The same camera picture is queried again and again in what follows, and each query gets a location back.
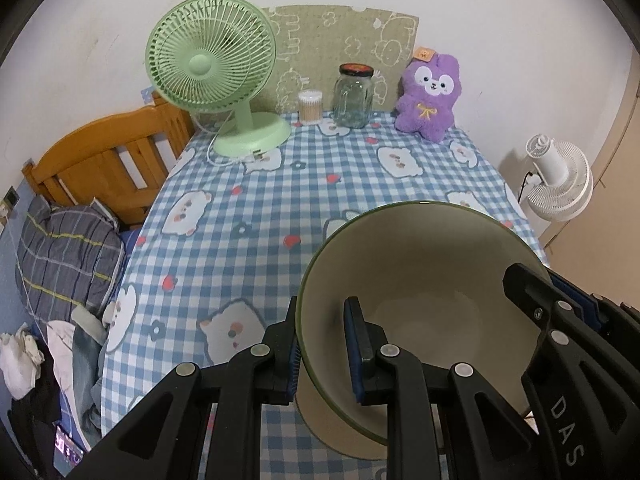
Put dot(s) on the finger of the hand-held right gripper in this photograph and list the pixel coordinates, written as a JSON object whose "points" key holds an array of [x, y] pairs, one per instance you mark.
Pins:
{"points": [[585, 305], [540, 300]]}

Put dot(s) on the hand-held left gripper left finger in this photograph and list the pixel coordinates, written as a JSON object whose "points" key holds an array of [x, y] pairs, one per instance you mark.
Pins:
{"points": [[294, 360]]}

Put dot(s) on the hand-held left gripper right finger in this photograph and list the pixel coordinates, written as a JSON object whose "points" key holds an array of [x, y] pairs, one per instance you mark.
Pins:
{"points": [[354, 355]]}

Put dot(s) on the floral ceramic bowl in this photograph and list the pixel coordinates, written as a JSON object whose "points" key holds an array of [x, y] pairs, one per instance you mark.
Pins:
{"points": [[425, 270]]}

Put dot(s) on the beige door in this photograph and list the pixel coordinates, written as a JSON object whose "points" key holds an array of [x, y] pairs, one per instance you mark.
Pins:
{"points": [[610, 210]]}

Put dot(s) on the white floor fan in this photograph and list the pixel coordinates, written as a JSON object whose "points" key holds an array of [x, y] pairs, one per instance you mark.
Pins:
{"points": [[560, 185]]}

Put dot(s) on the blue checkered tablecloth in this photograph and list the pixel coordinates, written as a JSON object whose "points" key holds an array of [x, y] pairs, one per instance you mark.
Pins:
{"points": [[250, 210]]}

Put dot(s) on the blue bed sheet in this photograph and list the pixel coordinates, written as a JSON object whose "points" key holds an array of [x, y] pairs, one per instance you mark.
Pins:
{"points": [[127, 240]]}

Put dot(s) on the blue denim jeans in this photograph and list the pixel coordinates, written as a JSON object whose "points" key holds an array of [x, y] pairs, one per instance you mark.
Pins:
{"points": [[87, 385]]}

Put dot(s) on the purple plush toy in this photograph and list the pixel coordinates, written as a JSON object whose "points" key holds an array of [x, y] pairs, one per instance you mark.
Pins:
{"points": [[425, 110]]}

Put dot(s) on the white garment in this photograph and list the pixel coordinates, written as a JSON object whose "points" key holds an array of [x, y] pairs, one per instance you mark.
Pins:
{"points": [[62, 355]]}

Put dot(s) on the smartphone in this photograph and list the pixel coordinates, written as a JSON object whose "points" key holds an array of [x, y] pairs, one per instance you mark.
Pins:
{"points": [[67, 445]]}

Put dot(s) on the grey striped blanket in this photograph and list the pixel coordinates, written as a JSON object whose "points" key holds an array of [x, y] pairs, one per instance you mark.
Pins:
{"points": [[65, 260]]}

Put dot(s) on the cotton swab container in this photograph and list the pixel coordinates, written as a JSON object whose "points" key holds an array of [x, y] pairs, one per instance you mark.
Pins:
{"points": [[310, 107]]}

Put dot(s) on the glass jar with black lid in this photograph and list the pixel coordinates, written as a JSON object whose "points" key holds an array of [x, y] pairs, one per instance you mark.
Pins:
{"points": [[352, 100]]}

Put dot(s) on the white crumpled cloth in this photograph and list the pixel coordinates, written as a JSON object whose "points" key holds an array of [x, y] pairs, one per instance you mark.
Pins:
{"points": [[20, 360]]}

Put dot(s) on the green desk fan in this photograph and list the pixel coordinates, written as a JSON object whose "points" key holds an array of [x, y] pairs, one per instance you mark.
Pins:
{"points": [[205, 60]]}

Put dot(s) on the green printed wall sticker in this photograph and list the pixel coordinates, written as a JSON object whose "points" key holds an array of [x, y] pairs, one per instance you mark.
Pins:
{"points": [[325, 35]]}

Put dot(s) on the wall socket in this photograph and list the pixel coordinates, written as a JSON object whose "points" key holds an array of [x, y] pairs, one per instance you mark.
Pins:
{"points": [[10, 195]]}

